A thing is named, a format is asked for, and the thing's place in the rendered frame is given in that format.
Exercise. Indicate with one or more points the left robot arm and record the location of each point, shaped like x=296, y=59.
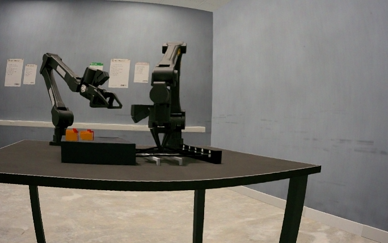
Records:
x=166, y=73

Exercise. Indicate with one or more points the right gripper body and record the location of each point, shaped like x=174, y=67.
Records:
x=106, y=94

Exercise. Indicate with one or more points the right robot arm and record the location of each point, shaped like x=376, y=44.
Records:
x=61, y=115

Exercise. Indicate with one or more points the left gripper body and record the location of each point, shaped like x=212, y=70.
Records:
x=167, y=124

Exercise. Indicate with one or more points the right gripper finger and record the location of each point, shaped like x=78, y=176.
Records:
x=98, y=95
x=114, y=96

